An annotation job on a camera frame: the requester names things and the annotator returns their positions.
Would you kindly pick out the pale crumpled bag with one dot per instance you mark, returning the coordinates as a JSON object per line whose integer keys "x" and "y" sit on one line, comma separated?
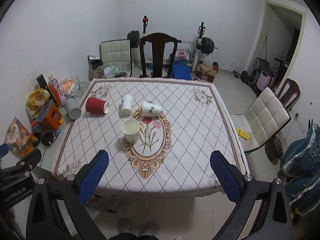
{"x": 110, "y": 71}

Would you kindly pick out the black barbell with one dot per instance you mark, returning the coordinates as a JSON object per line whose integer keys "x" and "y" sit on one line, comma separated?
{"x": 207, "y": 45}

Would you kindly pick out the steel bowl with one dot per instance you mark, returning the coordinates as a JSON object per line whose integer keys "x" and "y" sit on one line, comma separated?
{"x": 121, "y": 74}

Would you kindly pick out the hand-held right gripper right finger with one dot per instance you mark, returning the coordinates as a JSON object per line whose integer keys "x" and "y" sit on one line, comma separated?
{"x": 228, "y": 177}

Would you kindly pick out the black dumbbell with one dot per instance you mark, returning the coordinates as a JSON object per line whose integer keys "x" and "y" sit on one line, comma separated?
{"x": 243, "y": 76}

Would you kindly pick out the white weight rack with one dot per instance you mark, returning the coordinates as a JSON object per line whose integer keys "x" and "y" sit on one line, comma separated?
{"x": 200, "y": 33}

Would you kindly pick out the red and white plastic bag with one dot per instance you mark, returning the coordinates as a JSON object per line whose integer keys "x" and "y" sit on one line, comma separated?
{"x": 181, "y": 54}

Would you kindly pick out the orange snack bag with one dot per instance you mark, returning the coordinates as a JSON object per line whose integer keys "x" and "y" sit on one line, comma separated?
{"x": 67, "y": 86}

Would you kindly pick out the pink suitcase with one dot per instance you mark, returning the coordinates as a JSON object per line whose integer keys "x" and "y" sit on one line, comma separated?
{"x": 265, "y": 80}

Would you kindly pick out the black folded cart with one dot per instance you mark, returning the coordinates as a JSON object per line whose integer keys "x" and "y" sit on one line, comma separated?
{"x": 261, "y": 66}

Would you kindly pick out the dark wooden chair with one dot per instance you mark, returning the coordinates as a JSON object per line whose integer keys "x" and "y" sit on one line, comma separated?
{"x": 293, "y": 90}
{"x": 157, "y": 55}

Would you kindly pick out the blue bench pad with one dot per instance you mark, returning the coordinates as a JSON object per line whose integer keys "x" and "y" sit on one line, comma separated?
{"x": 182, "y": 72}

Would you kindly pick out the brown cardboard box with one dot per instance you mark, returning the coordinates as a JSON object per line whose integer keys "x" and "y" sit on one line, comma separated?
{"x": 207, "y": 73}

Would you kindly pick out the colourful snack bag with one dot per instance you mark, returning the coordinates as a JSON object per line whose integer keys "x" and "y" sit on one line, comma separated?
{"x": 17, "y": 135}

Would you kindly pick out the plain white paper cup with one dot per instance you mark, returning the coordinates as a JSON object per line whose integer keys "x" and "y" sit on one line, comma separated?
{"x": 127, "y": 103}

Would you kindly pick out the white padded chair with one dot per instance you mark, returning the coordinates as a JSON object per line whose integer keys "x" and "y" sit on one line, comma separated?
{"x": 115, "y": 52}
{"x": 265, "y": 115}

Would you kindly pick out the black round object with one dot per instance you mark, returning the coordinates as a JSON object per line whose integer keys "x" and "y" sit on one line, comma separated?
{"x": 47, "y": 138}

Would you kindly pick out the floral printed tablecloth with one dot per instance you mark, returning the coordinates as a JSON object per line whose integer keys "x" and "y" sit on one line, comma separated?
{"x": 187, "y": 135}

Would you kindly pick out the white cup with plant print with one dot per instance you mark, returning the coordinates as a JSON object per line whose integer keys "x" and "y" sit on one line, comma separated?
{"x": 151, "y": 110}

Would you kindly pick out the floral cardboard box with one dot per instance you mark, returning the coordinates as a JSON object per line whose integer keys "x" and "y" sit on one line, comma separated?
{"x": 96, "y": 71}

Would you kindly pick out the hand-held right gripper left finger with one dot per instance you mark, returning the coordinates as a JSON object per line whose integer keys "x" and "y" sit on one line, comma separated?
{"x": 93, "y": 177}

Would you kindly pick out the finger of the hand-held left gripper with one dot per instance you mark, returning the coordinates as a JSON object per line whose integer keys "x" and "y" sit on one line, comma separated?
{"x": 28, "y": 160}
{"x": 3, "y": 150}

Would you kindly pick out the orange toy box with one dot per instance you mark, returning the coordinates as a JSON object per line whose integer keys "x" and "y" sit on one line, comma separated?
{"x": 51, "y": 116}

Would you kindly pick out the grey paper cup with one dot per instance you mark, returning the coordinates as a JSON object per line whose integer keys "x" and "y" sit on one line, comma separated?
{"x": 72, "y": 108}

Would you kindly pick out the clear plastic package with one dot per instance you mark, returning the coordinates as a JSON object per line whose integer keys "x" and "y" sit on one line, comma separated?
{"x": 80, "y": 88}

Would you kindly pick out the yellow plastic bag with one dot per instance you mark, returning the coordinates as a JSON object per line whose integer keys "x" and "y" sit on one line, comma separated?
{"x": 37, "y": 97}

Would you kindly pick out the red paper cup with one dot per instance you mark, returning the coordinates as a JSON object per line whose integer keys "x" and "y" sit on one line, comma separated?
{"x": 95, "y": 105}

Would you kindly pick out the cream paper cup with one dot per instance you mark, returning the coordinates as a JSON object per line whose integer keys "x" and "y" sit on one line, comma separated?
{"x": 131, "y": 135}

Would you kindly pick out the yellow flat tool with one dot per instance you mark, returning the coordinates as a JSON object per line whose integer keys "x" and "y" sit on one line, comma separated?
{"x": 243, "y": 133}

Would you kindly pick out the clear plastic bag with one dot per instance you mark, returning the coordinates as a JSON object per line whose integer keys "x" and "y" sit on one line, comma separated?
{"x": 207, "y": 59}

